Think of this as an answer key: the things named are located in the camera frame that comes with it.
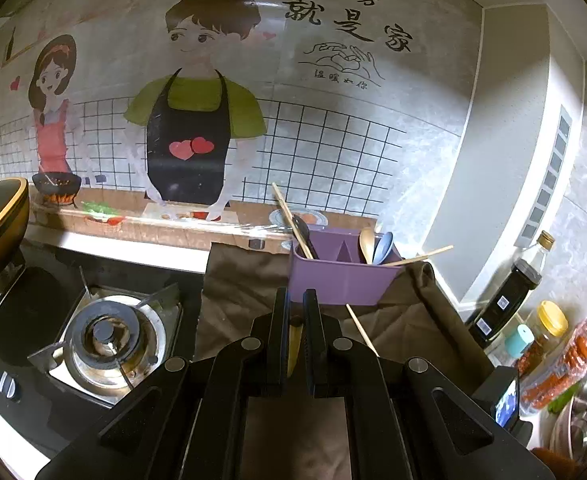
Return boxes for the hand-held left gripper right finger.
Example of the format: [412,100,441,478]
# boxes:
[304,289,557,480]

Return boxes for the bottle with teal cap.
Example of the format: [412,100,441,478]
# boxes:
[503,323,535,362]

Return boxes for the bag of red chilies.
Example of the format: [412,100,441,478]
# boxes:
[520,296,587,417]

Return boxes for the cartoon couple wall poster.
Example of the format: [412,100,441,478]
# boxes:
[0,0,485,255]

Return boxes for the steel gas burner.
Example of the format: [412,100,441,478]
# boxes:
[28,281,183,407]

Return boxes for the yellow-lid spice jar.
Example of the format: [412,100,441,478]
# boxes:
[517,300,570,377]

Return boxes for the dark soy sauce bottle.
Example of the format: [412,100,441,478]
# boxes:
[465,230,557,350]

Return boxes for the brown cloth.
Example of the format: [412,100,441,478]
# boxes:
[194,241,495,480]

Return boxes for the black spoon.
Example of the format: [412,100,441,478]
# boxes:
[292,214,320,261]

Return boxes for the person's right hand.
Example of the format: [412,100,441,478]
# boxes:
[530,446,575,480]

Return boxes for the grey vent grille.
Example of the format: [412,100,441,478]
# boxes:
[515,104,574,249]

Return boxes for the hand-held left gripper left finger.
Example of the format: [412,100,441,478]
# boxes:
[36,287,291,480]

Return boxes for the blue spoon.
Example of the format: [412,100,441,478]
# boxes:
[372,231,395,265]

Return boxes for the black glass gas stove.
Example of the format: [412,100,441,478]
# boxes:
[0,239,210,461]

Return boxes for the bamboo chopstick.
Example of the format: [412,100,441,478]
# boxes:
[345,304,380,357]
[287,316,304,379]
[382,245,455,267]
[272,182,315,261]

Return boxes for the purple utensil holder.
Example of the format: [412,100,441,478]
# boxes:
[288,226,405,307]

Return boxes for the wooden spoon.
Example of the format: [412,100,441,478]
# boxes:
[358,227,377,264]

